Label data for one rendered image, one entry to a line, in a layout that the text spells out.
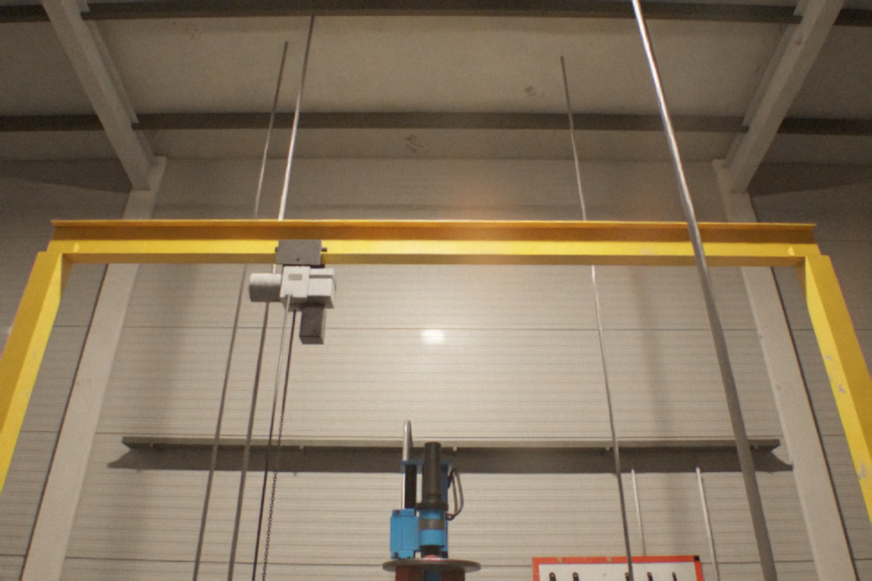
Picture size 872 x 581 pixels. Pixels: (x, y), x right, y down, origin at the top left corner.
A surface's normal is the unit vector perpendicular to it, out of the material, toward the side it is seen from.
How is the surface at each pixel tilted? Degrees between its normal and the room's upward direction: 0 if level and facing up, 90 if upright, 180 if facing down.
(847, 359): 90
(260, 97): 173
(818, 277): 90
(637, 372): 90
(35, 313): 90
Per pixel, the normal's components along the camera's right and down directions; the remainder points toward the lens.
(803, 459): 0.00, -0.49
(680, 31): 0.00, 0.81
